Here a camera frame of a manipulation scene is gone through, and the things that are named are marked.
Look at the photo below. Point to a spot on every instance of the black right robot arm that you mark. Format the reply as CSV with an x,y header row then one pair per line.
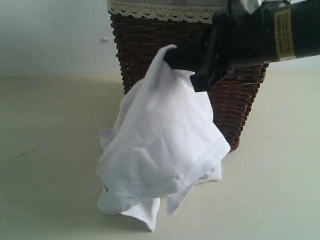
x,y
294,31

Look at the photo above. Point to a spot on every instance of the dark brown wicker basket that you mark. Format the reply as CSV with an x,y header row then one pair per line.
x,y
139,39

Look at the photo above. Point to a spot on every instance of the white t-shirt with red logo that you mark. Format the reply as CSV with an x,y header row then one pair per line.
x,y
163,143

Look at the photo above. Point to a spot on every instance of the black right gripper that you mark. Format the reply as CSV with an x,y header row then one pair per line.
x,y
239,37

